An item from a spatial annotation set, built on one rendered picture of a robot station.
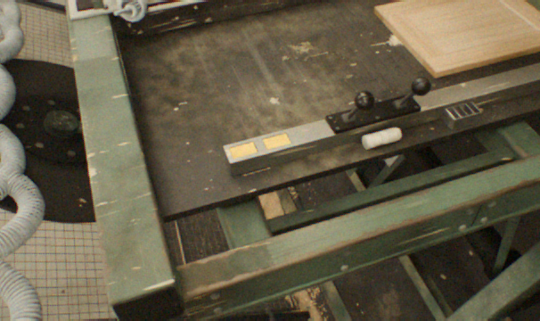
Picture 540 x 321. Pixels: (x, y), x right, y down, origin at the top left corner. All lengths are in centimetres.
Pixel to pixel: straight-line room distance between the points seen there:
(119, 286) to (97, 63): 56
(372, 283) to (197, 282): 229
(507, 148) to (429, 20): 42
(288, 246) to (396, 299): 212
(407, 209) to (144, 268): 45
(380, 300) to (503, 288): 146
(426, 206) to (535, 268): 71
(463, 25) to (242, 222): 82
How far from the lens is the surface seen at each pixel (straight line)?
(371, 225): 87
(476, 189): 97
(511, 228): 146
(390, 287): 295
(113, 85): 109
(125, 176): 90
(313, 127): 103
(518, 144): 121
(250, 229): 95
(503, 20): 150
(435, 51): 132
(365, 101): 93
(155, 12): 137
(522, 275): 160
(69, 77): 209
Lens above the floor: 219
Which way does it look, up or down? 34 degrees down
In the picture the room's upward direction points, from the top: 82 degrees counter-clockwise
